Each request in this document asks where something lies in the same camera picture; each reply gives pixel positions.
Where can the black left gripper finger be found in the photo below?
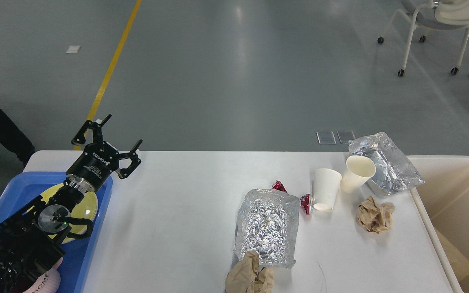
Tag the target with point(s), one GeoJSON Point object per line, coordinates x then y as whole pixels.
{"type": "Point", "coordinates": [98, 144]}
{"type": "Point", "coordinates": [131, 155]}

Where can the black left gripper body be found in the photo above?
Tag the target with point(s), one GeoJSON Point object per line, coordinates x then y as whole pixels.
{"type": "Point", "coordinates": [95, 165]}

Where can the yellow plastic plate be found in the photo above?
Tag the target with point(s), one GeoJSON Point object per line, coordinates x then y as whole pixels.
{"type": "Point", "coordinates": [87, 209]}

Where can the pink ribbed mug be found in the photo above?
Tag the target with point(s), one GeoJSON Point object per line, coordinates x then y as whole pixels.
{"type": "Point", "coordinates": [49, 282]}

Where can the white paper cup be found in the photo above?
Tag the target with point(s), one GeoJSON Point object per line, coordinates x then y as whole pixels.
{"type": "Point", "coordinates": [326, 186]}
{"type": "Point", "coordinates": [359, 169]}

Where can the small brown paper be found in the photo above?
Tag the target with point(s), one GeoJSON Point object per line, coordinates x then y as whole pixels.
{"type": "Point", "coordinates": [375, 217]}

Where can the silver foil bag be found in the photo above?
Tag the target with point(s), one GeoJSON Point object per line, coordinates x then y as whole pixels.
{"type": "Point", "coordinates": [394, 171]}

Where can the large brown paper sheet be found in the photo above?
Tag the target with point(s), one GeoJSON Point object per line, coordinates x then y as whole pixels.
{"type": "Point", "coordinates": [458, 262]}

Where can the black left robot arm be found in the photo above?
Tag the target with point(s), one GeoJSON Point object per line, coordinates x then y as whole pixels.
{"type": "Point", "coordinates": [31, 238]}

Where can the blue plastic tray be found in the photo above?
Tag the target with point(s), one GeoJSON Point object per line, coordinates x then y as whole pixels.
{"type": "Point", "coordinates": [78, 253]}

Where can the person in brown sweater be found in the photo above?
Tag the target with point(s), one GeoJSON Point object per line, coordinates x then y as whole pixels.
{"type": "Point", "coordinates": [14, 140]}

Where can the large crumpled foil bag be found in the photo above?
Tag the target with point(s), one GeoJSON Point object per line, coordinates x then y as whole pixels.
{"type": "Point", "coordinates": [267, 223]}

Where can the crumpled brown paper ball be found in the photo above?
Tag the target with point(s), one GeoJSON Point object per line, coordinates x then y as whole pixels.
{"type": "Point", "coordinates": [247, 277]}

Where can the red foil wrapper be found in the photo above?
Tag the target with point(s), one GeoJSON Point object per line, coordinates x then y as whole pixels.
{"type": "Point", "coordinates": [306, 200]}

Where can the beige plastic bin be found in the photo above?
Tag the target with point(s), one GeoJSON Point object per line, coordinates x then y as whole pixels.
{"type": "Point", "coordinates": [445, 196]}

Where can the white rolling chair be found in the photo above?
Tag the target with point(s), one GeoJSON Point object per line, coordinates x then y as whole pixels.
{"type": "Point", "coordinates": [432, 15]}

